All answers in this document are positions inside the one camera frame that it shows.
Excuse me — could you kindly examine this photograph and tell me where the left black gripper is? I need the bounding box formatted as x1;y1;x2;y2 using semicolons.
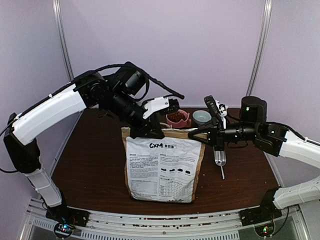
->
106;87;165;139

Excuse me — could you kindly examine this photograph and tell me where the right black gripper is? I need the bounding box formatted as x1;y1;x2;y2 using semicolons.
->
188;116;259;152

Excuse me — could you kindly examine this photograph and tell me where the metal scoop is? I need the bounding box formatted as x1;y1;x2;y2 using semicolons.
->
214;150;227;180

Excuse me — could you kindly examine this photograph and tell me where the pet food bag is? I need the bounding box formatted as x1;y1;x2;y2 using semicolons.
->
121;127;206;204

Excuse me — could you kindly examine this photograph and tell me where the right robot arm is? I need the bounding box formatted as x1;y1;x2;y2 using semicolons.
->
188;95;320;168

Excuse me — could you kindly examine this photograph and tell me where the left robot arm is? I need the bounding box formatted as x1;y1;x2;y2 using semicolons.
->
2;62;170;222

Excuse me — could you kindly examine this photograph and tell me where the pink pet bowl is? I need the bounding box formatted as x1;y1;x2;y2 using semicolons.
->
165;109;192;129

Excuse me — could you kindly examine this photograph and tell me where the light blue ceramic bowl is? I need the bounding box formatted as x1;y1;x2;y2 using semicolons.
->
192;110;212;126

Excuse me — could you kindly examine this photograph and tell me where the kibble in pink bowl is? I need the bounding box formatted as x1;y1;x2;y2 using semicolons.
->
167;111;187;123

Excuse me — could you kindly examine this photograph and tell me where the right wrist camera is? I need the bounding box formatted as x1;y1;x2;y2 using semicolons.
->
204;95;228;129

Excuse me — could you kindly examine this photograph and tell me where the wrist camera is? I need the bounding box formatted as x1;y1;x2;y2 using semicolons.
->
204;95;228;129
142;96;180;120

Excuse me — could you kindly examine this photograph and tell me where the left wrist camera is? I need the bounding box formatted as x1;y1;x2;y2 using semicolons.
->
142;96;180;120

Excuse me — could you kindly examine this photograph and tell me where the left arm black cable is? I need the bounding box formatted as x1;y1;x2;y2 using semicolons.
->
0;63;186;173

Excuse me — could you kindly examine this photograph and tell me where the right aluminium frame post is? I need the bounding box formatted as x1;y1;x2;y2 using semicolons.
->
246;0;273;96

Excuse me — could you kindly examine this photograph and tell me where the aluminium frame post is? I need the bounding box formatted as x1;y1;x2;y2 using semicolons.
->
246;0;273;96
52;0;74;82

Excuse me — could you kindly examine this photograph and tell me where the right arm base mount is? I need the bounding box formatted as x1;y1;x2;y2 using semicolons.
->
239;206;275;226

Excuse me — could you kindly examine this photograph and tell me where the front aluminium rail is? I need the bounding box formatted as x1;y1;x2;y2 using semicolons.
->
19;209;306;240

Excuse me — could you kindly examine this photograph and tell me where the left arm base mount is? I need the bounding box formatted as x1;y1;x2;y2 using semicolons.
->
45;205;90;227

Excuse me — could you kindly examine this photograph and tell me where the left aluminium frame post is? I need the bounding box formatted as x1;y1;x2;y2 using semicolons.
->
52;0;74;82

